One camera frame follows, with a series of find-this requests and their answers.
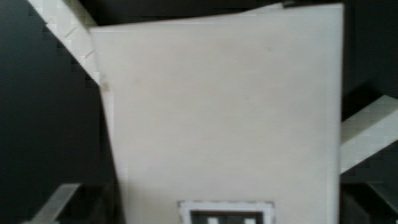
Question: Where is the white cabinet top block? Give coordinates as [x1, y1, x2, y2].
[91, 4, 343, 224]

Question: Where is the white L-shaped fence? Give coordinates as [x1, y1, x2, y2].
[29, 0, 398, 173]

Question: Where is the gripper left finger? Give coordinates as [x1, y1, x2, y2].
[21, 183, 117, 224]

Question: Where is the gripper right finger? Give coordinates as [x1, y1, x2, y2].
[340, 182, 398, 224]

